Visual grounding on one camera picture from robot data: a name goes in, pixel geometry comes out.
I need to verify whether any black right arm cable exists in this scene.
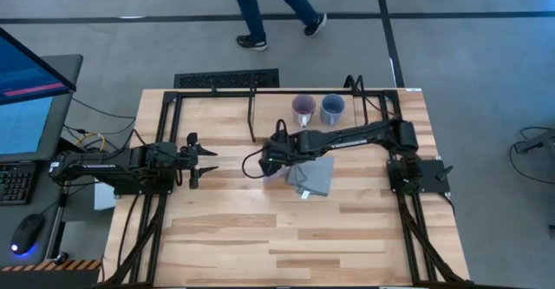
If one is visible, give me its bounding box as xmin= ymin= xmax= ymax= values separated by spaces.
xmin=240 ymin=118 xmax=288 ymax=180

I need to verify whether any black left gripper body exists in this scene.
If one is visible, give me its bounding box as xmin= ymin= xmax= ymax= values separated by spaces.
xmin=172 ymin=143 xmax=197 ymax=182

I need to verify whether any black aluminium table frame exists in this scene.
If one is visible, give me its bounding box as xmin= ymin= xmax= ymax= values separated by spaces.
xmin=98 ymin=87 xmax=473 ymax=289

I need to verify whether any backlit black keyboard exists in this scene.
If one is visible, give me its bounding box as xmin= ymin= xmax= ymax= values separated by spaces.
xmin=0 ymin=162 xmax=37 ymax=207

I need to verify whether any black floor equipment with cables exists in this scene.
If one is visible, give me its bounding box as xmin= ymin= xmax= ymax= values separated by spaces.
xmin=509 ymin=126 xmax=555 ymax=186

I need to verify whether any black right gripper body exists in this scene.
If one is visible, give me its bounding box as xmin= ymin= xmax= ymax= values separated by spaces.
xmin=258 ymin=132 xmax=311 ymax=175

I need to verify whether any black floor vent grille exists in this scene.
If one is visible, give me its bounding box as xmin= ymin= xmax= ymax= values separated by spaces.
xmin=173 ymin=68 xmax=281 ymax=89

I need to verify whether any blue-grey mug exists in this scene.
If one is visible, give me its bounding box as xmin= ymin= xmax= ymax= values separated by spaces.
xmin=319 ymin=93 xmax=347 ymax=128

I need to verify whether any person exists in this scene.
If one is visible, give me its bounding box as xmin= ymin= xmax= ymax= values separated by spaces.
xmin=229 ymin=0 xmax=329 ymax=52

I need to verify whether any grey framed laptop screen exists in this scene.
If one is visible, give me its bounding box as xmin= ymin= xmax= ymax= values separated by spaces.
xmin=0 ymin=54 xmax=84 ymax=165

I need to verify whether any folded grey towel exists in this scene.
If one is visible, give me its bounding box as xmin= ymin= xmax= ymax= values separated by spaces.
xmin=284 ymin=156 xmax=336 ymax=200

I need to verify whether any grey side desk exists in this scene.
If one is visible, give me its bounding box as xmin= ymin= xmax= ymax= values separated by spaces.
xmin=0 ymin=158 xmax=75 ymax=269

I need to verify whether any white mug with purple interior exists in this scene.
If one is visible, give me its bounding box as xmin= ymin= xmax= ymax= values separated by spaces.
xmin=291 ymin=93 xmax=317 ymax=128

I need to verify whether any black computer mouse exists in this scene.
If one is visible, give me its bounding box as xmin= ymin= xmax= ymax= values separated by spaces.
xmin=9 ymin=213 xmax=46 ymax=257

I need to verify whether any dark monitor blue screen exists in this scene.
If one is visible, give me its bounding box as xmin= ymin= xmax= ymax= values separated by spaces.
xmin=0 ymin=26 xmax=78 ymax=107

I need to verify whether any yellow cable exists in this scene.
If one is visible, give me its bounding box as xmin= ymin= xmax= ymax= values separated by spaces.
xmin=75 ymin=131 xmax=108 ymax=152

